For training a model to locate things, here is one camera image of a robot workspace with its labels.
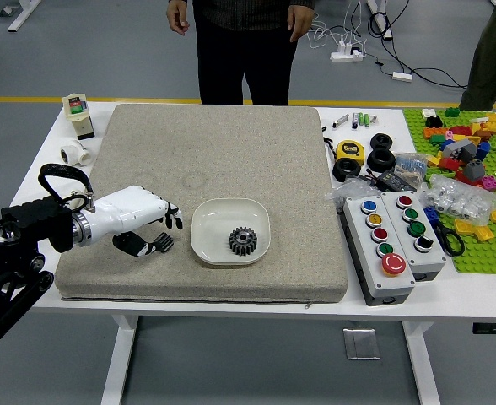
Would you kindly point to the person's left hand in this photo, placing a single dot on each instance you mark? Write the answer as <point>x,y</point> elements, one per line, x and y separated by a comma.
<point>300,21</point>

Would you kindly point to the person's right hand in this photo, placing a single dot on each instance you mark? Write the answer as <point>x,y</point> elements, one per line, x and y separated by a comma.
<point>176,19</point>

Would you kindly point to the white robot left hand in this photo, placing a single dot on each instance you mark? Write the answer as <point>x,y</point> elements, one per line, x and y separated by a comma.
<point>121,208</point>

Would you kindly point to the small black gear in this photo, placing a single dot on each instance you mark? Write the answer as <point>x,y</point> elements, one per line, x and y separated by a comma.
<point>164,243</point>

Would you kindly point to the big black gear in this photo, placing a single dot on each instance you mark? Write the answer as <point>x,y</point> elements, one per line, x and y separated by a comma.
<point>244,241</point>

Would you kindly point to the grey five-button control box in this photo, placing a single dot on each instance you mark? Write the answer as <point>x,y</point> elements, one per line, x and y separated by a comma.
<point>379,270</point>

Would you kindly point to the grey four-button control box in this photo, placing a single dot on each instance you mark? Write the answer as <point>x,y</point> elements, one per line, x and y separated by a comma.
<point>429,257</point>

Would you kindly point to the white power strip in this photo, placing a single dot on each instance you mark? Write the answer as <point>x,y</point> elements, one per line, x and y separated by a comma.
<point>345,55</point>

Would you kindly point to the white pipe tee fitting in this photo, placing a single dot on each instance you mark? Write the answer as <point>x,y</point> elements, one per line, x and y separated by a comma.
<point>77,154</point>

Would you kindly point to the white background table leg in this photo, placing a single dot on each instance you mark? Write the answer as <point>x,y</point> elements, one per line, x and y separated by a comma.
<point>381,17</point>
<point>22,14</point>

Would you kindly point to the white square dish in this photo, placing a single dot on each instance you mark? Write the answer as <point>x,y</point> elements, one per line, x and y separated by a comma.
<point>214,228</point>

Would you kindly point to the silver usb stick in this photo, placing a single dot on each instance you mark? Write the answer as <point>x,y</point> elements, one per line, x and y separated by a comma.
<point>340,120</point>

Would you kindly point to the small white floor adapter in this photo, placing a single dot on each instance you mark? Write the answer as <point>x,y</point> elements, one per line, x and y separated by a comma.
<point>401,76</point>

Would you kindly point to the grey-brown cushion mat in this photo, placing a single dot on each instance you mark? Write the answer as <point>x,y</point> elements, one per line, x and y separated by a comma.
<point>231,160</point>

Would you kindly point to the yellow tape measure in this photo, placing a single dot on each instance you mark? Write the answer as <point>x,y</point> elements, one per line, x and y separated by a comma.
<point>350,151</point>

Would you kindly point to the black rubber tyre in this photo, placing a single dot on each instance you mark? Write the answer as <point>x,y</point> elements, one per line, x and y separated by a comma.
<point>381,160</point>
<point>346,170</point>
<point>381,141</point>

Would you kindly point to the white building brick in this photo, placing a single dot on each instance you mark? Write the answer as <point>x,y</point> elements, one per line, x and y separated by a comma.
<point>428,113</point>

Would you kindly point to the black building brick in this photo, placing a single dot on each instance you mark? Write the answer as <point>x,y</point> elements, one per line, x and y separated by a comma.
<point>432,122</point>

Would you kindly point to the clear plastic bag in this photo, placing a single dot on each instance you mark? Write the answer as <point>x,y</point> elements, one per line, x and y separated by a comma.
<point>349,187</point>

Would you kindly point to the orange building brick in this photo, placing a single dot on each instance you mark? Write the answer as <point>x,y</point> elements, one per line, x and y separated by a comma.
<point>433,133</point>

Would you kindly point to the dark green building brick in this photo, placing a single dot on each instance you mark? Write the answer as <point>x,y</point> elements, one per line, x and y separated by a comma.
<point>451,112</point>

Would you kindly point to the bag of blue resistors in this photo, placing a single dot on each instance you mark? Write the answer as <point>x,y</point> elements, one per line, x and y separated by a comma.
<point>410,166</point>

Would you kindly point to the black power adapter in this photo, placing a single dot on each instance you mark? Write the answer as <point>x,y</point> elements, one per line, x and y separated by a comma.
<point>395,181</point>

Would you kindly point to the person in olive trousers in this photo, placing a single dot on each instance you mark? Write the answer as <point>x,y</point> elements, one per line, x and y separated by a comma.
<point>492,59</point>

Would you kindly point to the red building brick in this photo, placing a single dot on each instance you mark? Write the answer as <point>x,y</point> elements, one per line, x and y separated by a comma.
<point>448,163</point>

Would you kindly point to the grey wedge building brick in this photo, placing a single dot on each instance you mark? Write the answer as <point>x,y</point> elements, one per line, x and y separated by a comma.
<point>463,147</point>

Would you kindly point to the grey sloped building brick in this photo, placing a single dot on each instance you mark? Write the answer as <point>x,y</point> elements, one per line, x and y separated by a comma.
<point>473,171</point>

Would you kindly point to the dark blue building brick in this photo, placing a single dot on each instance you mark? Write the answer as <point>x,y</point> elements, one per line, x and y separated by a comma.
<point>431,215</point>

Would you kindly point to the bag of white parts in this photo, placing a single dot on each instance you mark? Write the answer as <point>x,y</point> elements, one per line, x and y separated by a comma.
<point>459,200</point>

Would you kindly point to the pink building brick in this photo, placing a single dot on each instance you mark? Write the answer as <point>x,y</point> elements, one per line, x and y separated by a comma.
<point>489,184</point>

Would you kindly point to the black scissors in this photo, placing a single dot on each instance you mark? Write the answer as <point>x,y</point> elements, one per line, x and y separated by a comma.
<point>450,240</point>

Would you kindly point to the metal floor plate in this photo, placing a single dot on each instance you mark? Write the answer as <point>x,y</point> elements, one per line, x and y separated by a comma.
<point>361,343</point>

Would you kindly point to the green building baseplate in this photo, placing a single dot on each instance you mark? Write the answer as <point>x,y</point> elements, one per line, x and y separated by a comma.
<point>484,253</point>

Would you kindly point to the black table control panel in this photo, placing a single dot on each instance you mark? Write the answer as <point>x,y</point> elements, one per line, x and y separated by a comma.
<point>494,328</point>

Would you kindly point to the cream switch box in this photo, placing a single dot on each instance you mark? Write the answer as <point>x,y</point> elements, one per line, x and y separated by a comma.
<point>77,116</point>

